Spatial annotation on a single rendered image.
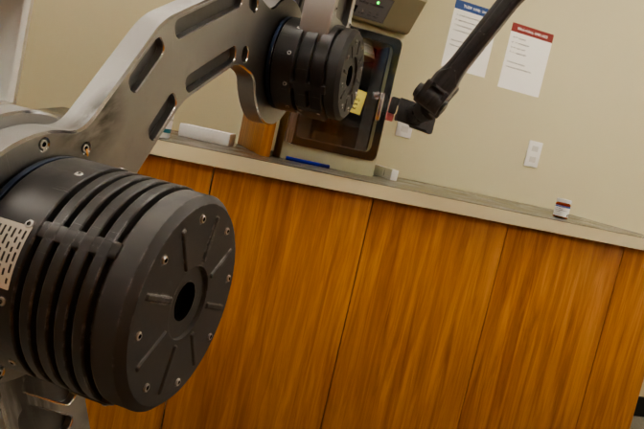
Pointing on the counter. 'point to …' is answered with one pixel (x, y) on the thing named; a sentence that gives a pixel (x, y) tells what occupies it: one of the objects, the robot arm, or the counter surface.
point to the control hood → (397, 18)
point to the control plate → (372, 7)
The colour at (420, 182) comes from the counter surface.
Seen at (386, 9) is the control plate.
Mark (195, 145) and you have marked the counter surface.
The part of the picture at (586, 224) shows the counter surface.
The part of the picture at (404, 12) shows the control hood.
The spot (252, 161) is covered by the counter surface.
